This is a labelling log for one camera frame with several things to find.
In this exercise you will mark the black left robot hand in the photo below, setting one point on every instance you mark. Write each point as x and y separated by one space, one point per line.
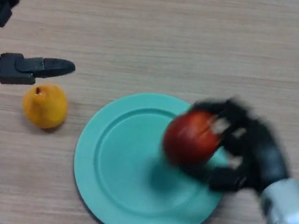
10 69

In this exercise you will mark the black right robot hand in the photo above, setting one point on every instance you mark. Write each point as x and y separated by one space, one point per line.
261 156

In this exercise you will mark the red apple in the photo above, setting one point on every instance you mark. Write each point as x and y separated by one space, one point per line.
190 139

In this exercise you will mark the green round plate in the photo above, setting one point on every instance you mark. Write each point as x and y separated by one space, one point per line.
128 175

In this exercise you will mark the yellow pear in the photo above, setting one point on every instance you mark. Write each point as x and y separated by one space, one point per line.
45 106

